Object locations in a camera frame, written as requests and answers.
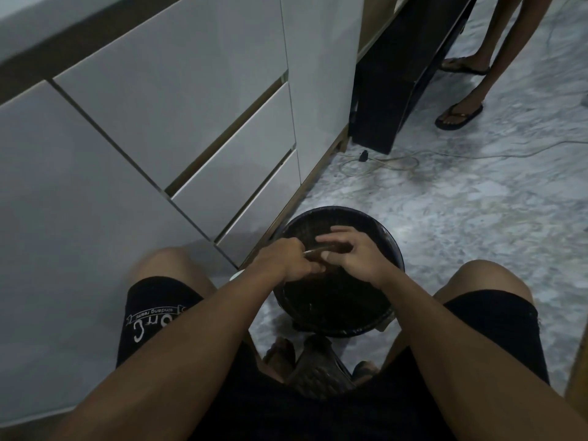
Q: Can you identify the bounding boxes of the person's left hand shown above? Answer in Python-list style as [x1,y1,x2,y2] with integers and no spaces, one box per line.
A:
[250,237,327,283]

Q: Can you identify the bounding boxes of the person's right hand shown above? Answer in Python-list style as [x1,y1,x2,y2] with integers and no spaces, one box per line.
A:
[315,225,391,290]

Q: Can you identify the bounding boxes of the person's left forearm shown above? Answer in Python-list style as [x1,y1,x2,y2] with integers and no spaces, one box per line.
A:
[50,266,285,441]

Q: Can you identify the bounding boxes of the person's right forearm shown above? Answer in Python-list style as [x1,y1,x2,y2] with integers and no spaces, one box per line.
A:
[367,270,588,441]

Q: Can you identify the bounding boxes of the person's left foot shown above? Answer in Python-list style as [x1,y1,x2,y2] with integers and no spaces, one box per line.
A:
[264,337,297,383]

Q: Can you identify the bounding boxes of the person's foot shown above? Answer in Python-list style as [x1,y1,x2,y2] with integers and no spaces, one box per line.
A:
[352,360,382,386]
[264,337,297,383]

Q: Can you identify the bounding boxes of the person's right foot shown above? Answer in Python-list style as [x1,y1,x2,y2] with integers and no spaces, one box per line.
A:
[352,360,382,386]

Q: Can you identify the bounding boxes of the person's left leg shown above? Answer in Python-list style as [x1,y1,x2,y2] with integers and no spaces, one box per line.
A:
[133,246,217,299]

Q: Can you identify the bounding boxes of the person's leg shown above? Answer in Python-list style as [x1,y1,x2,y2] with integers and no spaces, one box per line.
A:
[434,260,537,305]
[133,246,217,299]

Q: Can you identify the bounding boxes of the person's right leg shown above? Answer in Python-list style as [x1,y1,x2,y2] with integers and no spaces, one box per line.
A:
[434,260,537,305]

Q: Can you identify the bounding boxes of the person's black shorts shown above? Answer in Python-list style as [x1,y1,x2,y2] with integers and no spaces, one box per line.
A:
[115,276,552,441]

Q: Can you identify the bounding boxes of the black round trash bin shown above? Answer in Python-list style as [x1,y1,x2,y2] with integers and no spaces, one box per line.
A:
[271,205,406,339]

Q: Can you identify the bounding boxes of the dark lattice plastic lid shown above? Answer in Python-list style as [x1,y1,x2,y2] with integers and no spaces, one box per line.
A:
[287,334,357,401]

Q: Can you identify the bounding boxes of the narrow white cabinet door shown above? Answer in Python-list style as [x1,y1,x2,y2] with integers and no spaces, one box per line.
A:
[280,0,366,183]

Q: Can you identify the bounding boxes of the black low tv bench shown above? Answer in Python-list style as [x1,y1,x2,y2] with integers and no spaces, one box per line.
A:
[350,0,481,156]

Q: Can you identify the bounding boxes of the tall white drawer front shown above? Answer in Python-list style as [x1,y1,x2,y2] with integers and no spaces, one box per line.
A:
[54,0,289,190]

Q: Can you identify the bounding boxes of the wide white cabinet door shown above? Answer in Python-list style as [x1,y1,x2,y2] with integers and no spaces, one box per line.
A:
[0,80,238,428]

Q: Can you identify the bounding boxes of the white drawer cabinet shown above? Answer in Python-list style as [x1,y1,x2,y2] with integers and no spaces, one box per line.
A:
[0,0,366,430]

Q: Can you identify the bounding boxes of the white floor cable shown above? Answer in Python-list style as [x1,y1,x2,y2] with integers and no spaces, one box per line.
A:
[339,141,588,176]

